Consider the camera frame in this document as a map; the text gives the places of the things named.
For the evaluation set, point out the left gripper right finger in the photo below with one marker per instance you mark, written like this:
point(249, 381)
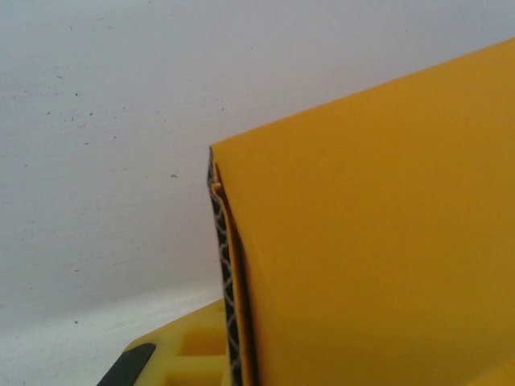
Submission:
point(501, 376)

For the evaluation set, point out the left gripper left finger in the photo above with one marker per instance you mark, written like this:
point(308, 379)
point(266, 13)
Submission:
point(189, 346)

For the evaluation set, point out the orange paper box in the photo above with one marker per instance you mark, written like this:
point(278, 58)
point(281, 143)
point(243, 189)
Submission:
point(362, 221)

